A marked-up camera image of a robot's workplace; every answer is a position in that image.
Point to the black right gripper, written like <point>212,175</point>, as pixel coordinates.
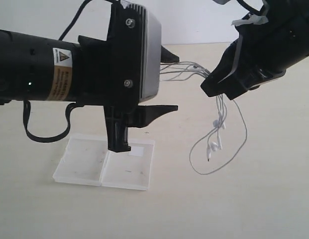
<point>271,40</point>

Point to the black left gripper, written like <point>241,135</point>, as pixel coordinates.
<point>114,75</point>

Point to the white wired earphones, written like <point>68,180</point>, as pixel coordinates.
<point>183,71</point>

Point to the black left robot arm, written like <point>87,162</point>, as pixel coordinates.
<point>34,68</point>

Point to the clear open plastic case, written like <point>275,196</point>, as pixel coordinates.
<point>87,161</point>

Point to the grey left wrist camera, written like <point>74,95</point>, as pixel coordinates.
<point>151,55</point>

